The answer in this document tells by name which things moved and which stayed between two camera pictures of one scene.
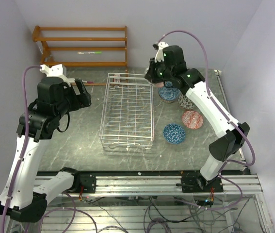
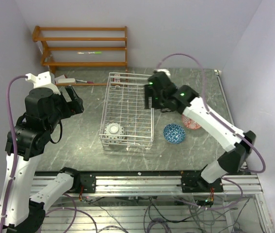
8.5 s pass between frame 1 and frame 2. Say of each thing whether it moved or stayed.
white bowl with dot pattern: moved
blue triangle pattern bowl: stayed
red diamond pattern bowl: stayed
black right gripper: moved
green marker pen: stayed
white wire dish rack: stayed
